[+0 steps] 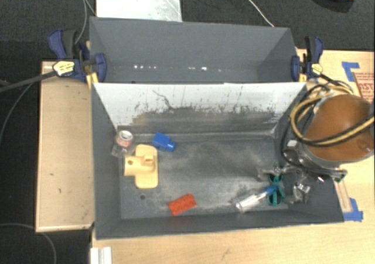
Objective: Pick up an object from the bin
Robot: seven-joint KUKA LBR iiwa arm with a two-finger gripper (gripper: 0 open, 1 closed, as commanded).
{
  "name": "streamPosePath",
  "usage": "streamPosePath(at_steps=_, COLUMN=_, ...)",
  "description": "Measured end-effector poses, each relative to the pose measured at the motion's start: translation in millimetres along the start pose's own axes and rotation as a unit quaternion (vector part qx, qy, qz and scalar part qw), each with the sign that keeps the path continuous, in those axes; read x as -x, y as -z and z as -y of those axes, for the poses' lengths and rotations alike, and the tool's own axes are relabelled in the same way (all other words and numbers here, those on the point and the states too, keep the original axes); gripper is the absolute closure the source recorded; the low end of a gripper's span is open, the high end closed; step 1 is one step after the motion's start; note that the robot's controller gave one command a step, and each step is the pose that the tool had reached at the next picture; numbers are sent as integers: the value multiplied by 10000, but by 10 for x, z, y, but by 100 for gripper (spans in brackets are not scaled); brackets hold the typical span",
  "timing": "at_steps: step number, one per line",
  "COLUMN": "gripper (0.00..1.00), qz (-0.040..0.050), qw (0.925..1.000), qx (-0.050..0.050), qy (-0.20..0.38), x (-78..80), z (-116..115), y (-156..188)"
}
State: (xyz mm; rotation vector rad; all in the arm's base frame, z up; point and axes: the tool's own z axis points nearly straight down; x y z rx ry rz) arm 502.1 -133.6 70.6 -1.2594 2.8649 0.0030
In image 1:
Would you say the grey metal bin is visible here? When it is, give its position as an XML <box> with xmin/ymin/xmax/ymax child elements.
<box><xmin>87</xmin><ymin>16</ymin><xmax>346</xmax><ymax>240</ymax></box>

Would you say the pale wood board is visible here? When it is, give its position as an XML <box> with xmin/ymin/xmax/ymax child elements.
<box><xmin>35</xmin><ymin>58</ymin><xmax>96</xmax><ymax>233</ymax></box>

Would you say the small clear jar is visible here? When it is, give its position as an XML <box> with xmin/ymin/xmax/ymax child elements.
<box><xmin>112</xmin><ymin>129</ymin><xmax>135</xmax><ymax>157</ymax></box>

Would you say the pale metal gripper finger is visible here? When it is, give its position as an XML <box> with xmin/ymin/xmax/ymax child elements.
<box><xmin>259</xmin><ymin>168</ymin><xmax>279</xmax><ymax>180</ymax></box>
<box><xmin>235</xmin><ymin>187</ymin><xmax>278</xmax><ymax>214</ymax></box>

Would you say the red flat block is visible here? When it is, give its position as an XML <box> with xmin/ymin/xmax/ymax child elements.
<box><xmin>167</xmin><ymin>193</ymin><xmax>197</xmax><ymax>217</ymax></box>

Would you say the blue plastic block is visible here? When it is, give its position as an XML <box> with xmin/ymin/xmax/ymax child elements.
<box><xmin>152</xmin><ymin>131</ymin><xmax>177</xmax><ymax>152</ymax></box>

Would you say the cream plastic pipe fitting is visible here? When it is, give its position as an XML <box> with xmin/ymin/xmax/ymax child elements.
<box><xmin>123</xmin><ymin>143</ymin><xmax>159</xmax><ymax>190</ymax></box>

